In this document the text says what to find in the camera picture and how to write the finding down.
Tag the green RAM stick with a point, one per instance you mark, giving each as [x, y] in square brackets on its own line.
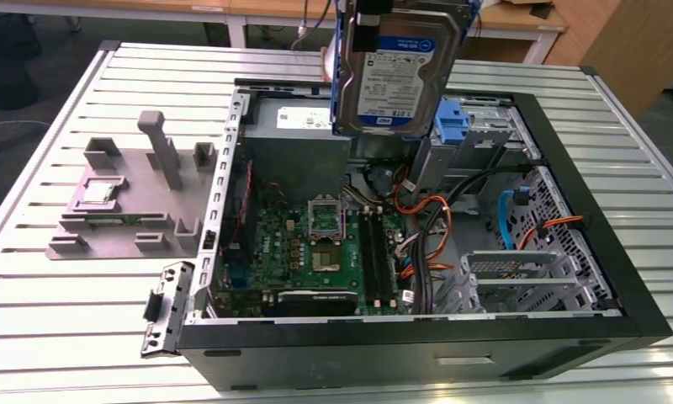
[117, 220]

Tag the black PC case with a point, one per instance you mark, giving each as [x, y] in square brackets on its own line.
[371, 357]

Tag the silver CPU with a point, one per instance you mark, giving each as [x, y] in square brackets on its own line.
[99, 194]

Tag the grey parts rack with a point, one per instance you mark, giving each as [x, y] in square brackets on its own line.
[140, 210]

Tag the blue drive latch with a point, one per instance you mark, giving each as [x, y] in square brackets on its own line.
[455, 126]

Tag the blue expansion slot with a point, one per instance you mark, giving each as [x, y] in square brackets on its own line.
[239, 280]

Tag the CPU socket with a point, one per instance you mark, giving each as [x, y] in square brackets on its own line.
[331, 257]

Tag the wooden desk with white legs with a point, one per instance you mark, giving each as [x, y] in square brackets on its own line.
[511, 23]

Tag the green motherboard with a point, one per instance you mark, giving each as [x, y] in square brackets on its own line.
[280, 235]

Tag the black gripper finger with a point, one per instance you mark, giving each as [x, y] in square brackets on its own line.
[374, 25]

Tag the black office chair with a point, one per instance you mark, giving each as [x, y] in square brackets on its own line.
[5, 84]

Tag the black graphics card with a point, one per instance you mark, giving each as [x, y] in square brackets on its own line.
[314, 303]

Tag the grey optical drive cage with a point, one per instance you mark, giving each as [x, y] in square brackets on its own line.
[443, 164]

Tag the brown wooden cabinet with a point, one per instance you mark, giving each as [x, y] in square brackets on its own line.
[640, 50]

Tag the grey metal card retainer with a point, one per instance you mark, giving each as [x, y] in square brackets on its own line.
[173, 303]

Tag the hard disk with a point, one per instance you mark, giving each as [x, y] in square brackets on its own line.
[392, 84]

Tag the grey power supply unit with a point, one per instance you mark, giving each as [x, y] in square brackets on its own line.
[298, 155]

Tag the black RAM slot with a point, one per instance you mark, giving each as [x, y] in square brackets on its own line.
[371, 261]
[386, 269]

